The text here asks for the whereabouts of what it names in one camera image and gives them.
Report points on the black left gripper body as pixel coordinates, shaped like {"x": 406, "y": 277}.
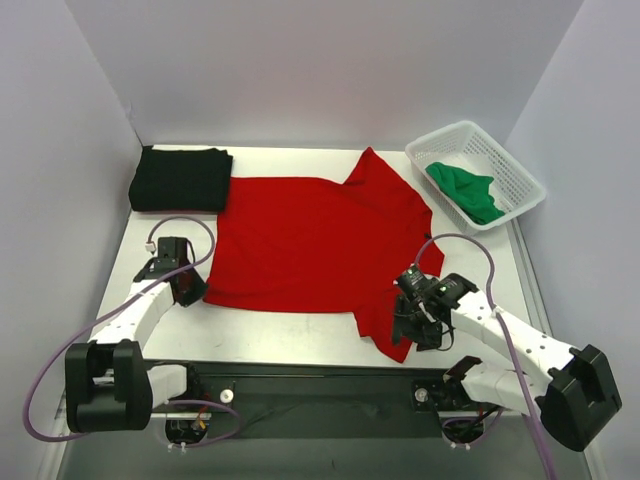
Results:
{"x": 189, "y": 288}

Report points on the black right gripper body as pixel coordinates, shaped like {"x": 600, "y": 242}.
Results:
{"x": 413, "y": 317}

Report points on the red t shirt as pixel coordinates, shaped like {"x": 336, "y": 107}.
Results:
{"x": 311, "y": 245}

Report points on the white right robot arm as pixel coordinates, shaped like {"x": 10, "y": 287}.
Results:
{"x": 458, "y": 303}

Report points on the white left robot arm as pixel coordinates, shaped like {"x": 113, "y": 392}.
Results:
{"x": 119, "y": 345}

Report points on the folded black t shirt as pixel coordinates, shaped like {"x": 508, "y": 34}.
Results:
{"x": 181, "y": 181}

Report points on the green t shirt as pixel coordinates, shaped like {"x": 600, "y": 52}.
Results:
{"x": 470, "y": 192}

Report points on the white plastic basket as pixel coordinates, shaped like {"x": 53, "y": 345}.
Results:
{"x": 467, "y": 146}

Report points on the aluminium frame rail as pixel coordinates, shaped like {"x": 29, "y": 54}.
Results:
{"x": 125, "y": 400}

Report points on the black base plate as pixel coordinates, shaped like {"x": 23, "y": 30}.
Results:
{"x": 277, "y": 401}

